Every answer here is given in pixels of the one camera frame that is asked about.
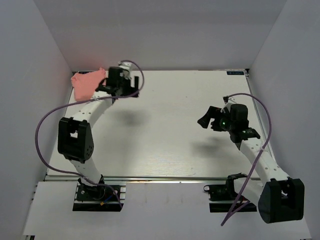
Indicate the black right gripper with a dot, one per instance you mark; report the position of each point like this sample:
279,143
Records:
213,112

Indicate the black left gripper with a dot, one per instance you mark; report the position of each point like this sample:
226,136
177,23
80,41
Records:
131,91

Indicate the pink t shirt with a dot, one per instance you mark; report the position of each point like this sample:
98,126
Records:
85,84

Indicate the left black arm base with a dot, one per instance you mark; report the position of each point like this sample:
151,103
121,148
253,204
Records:
98,198

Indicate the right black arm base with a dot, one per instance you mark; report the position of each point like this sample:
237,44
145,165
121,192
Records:
223,195

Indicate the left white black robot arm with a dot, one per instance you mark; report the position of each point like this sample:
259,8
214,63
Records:
75,140

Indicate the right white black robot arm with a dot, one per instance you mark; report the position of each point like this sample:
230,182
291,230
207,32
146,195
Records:
277,197

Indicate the right blue corner label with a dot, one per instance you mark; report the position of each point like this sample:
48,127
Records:
235,73

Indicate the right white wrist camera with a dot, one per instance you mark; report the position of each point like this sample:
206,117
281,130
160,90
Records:
228,101

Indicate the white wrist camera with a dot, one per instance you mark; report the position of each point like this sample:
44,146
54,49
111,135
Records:
126,67
228,101

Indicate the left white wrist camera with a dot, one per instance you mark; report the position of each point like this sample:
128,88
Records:
126,67

